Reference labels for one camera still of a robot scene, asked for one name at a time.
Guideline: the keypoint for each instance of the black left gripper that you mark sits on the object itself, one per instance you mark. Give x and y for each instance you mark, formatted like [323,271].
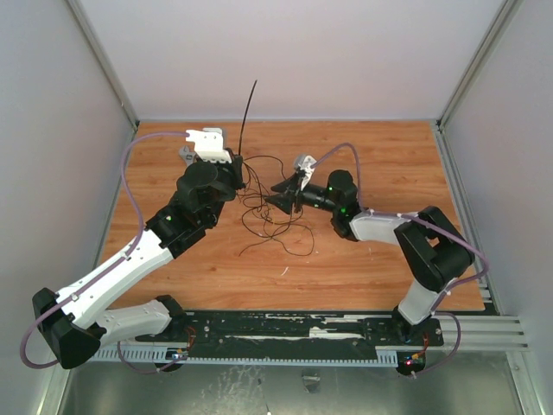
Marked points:
[237,171]

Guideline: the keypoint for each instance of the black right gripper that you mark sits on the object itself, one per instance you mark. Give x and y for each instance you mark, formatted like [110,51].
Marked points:
[296,198]

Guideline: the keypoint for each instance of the black zip tie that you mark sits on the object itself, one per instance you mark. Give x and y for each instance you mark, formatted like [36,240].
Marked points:
[245,116]

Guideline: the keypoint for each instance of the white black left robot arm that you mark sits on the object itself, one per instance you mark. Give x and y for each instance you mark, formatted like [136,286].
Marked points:
[75,321]

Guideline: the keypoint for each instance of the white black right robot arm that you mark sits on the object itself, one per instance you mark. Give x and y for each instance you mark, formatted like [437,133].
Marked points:
[434,250]

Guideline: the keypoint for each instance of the silver adjustable wrench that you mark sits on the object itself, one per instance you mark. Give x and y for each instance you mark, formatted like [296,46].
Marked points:
[187,155]

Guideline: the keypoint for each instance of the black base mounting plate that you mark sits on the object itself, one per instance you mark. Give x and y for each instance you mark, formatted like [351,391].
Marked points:
[288,336]

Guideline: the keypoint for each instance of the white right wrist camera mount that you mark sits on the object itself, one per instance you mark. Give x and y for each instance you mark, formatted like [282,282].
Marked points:
[305,167]

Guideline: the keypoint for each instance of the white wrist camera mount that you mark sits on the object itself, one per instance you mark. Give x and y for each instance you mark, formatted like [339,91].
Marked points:
[209,144]
[305,167]

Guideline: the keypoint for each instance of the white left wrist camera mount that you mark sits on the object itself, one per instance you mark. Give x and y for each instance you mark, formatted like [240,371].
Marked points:
[209,144]

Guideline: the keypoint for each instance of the aluminium frame rail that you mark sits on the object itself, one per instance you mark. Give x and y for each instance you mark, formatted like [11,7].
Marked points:
[491,329]

